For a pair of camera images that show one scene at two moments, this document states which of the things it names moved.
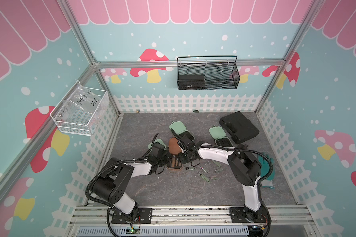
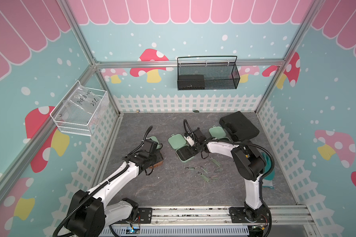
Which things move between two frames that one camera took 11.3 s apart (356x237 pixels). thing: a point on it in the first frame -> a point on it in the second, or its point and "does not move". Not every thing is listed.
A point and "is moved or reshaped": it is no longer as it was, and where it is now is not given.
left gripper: x=168 y=156 -> x=159 y=156
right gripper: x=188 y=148 -> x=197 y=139
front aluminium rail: x=281 y=216 does not move
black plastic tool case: x=238 y=127 does not move
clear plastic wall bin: x=81 y=111 does not move
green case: x=219 y=133 does not move
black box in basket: x=191 y=82 does not move
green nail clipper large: x=217 y=163 does not move
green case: x=179 y=127 is moved or reshaped
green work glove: x=265 y=170 does not move
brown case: x=174 y=149 is moved or reshaped
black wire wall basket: x=207 y=72 does not move
